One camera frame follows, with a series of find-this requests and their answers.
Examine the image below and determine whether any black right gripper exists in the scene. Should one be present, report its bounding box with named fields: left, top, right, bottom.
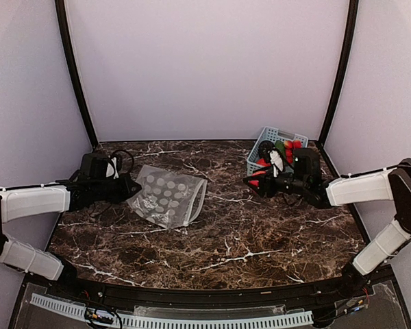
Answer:
left=243, top=164, right=308, bottom=198

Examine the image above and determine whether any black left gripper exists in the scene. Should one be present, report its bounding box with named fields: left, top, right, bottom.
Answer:
left=91, top=173, right=141, bottom=204

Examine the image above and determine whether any pink fake fruit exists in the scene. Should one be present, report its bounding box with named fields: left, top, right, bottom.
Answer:
left=249, top=170, right=266, bottom=188

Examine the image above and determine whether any green fake vegetable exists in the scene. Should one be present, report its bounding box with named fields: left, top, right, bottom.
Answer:
left=275, top=141, right=286, bottom=156

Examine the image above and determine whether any clear zip top bag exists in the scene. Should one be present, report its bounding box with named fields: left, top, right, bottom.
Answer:
left=127, top=165, right=208, bottom=229

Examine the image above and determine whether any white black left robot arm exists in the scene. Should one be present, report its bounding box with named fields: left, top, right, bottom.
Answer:
left=0, top=152, right=142, bottom=299

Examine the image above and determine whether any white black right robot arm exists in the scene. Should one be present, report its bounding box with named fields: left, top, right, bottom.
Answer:
left=243, top=148, right=411, bottom=297

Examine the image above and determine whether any light blue perforated basket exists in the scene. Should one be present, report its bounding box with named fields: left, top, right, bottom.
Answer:
left=246, top=126, right=309, bottom=175

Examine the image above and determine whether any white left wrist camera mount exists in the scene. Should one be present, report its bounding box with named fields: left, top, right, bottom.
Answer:
left=105, top=156, right=119, bottom=179

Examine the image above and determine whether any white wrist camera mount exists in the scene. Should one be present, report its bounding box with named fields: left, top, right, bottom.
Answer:
left=269, top=149, right=284, bottom=178
left=105, top=156, right=119, bottom=179

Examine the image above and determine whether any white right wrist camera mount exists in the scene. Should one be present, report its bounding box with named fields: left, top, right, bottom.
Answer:
left=269, top=149, right=284, bottom=178

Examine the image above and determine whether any black front mounting rail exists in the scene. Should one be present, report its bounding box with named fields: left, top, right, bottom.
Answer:
left=50, top=278, right=362, bottom=310

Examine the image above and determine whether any white slotted cable duct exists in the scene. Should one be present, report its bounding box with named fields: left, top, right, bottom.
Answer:
left=29, top=293, right=314, bottom=328

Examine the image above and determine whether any black corner frame post left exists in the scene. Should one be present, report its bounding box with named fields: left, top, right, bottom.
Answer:
left=54, top=0, right=99, bottom=149

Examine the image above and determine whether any black corner frame post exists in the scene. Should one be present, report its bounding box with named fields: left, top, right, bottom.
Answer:
left=54, top=0, right=99, bottom=149
left=317, top=0, right=359, bottom=148

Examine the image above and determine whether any black corner frame post right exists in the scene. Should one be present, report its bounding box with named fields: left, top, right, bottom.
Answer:
left=317, top=0, right=359, bottom=148

